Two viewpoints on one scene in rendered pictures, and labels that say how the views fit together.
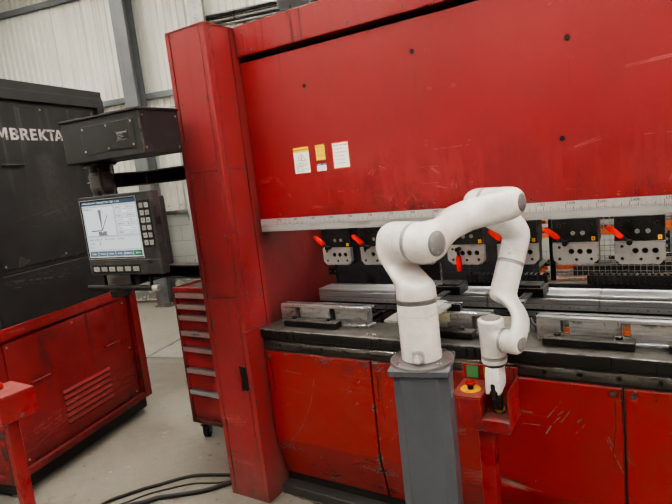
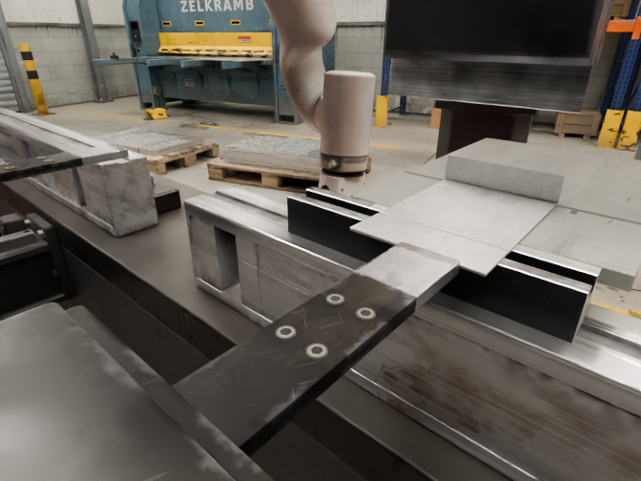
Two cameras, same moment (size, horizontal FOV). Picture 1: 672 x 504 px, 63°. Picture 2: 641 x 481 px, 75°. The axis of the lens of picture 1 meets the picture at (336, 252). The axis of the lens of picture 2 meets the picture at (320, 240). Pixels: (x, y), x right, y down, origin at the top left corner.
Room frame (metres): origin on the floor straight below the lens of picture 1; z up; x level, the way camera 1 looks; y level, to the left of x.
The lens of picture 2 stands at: (2.48, -0.43, 1.11)
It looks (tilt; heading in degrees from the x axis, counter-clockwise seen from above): 26 degrees down; 188
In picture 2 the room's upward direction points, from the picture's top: straight up
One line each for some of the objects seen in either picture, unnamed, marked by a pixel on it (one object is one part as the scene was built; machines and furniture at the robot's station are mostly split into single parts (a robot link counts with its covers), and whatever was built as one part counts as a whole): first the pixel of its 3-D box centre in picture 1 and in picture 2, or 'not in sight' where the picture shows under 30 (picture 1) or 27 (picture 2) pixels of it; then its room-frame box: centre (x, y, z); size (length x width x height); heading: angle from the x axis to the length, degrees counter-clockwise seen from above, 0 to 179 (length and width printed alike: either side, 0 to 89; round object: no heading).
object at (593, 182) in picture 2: (418, 313); (529, 184); (2.12, -0.30, 1.00); 0.26 x 0.18 x 0.01; 147
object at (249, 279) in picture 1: (273, 260); not in sight; (2.92, 0.34, 1.15); 0.85 x 0.25 x 2.30; 147
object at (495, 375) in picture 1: (495, 374); (341, 196); (1.77, -0.50, 0.85); 0.10 x 0.07 x 0.11; 149
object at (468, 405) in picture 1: (485, 397); not in sight; (1.82, -0.47, 0.75); 0.20 x 0.16 x 0.18; 59
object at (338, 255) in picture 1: (340, 245); not in sight; (2.47, -0.03, 1.25); 0.15 x 0.09 x 0.17; 57
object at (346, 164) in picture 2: (494, 357); (342, 161); (1.77, -0.49, 0.91); 0.09 x 0.08 x 0.03; 149
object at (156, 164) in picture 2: not in sight; (146, 150); (-1.39, -2.76, 0.07); 1.20 x 0.80 x 0.14; 69
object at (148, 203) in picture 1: (128, 233); not in sight; (2.44, 0.91, 1.42); 0.45 x 0.12 x 0.36; 62
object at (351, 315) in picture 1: (326, 313); not in sight; (2.54, 0.08, 0.92); 0.50 x 0.06 x 0.10; 57
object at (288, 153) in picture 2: not in sight; (291, 152); (-1.02, -1.20, 0.20); 1.01 x 0.63 x 0.12; 75
